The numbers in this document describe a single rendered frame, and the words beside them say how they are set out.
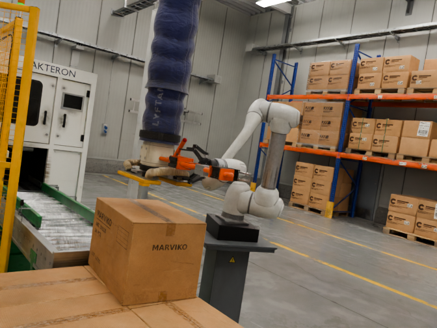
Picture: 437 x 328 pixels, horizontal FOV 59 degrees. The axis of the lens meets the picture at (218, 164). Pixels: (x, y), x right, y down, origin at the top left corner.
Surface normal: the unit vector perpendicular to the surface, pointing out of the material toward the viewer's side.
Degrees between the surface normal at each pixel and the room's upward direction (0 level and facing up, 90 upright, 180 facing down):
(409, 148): 93
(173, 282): 90
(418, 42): 90
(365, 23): 90
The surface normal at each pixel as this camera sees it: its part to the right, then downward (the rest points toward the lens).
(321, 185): -0.77, -0.13
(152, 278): 0.55, 0.12
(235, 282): 0.32, 0.10
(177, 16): 0.26, -0.11
